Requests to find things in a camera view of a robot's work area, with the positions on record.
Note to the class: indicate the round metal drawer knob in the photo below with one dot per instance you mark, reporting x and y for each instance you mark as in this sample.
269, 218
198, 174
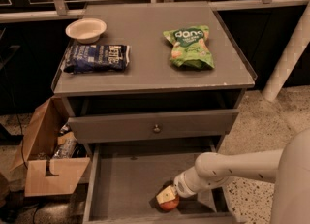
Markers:
157, 128

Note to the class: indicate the plastic bottle in box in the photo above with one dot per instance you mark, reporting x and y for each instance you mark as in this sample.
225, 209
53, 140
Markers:
65, 149

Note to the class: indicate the grey drawer cabinet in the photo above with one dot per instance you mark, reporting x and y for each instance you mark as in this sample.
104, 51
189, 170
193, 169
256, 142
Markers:
150, 83

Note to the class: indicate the white paper bowl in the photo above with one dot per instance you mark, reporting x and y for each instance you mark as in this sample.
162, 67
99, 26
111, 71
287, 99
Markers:
86, 30

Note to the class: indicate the blue chip bag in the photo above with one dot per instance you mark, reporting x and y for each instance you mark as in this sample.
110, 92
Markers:
96, 58

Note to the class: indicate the green snack bag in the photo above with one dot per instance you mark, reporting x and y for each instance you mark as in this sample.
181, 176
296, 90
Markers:
189, 47

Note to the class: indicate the metal window railing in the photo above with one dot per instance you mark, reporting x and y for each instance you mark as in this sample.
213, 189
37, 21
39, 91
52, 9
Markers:
38, 15

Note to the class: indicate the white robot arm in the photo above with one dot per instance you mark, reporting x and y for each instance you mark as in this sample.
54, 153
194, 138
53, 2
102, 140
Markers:
287, 168

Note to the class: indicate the grey top drawer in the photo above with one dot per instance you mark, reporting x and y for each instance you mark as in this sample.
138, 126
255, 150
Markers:
139, 126

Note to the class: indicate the red apple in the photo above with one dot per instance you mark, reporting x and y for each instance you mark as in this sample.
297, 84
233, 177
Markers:
170, 205

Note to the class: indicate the open grey middle drawer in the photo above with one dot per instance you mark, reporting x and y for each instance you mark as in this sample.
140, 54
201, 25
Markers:
127, 176

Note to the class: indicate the open cardboard box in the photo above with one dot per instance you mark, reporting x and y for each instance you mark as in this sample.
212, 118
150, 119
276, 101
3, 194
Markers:
46, 176

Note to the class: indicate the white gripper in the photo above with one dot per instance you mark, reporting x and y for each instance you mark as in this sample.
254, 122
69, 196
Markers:
183, 184

